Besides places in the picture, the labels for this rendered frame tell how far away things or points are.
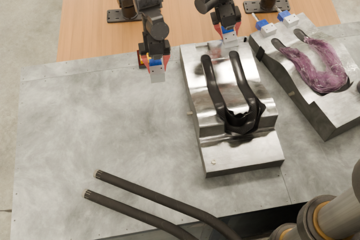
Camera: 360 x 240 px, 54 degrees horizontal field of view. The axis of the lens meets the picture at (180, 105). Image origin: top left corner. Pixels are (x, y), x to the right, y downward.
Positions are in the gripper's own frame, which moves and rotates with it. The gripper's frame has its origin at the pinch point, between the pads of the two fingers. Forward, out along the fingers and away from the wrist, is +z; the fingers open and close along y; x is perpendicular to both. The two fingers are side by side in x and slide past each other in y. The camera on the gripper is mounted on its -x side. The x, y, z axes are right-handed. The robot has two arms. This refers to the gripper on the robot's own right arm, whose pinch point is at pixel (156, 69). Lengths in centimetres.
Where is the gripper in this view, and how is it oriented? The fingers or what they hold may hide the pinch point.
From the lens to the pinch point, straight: 122.1
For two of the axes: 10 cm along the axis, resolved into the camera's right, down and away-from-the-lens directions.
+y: 9.9, -1.4, 0.9
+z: 0.7, 8.3, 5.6
